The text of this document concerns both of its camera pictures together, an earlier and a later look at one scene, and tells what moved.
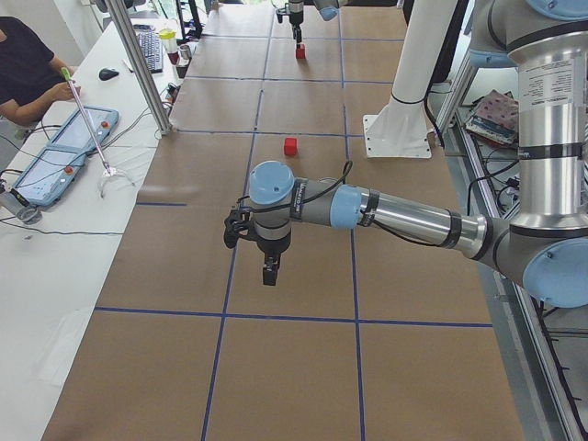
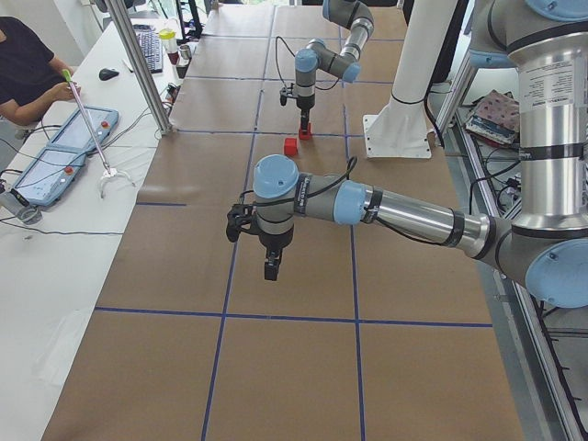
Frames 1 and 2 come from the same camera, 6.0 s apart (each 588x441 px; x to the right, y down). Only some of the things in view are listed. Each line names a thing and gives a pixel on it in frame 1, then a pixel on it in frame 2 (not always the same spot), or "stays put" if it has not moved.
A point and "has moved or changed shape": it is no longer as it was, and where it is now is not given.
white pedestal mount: (400, 129) stays put
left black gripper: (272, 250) stays put
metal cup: (186, 51) stays put
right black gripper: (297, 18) → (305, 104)
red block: (300, 50) has moved or changed shape
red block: (290, 146) stays put
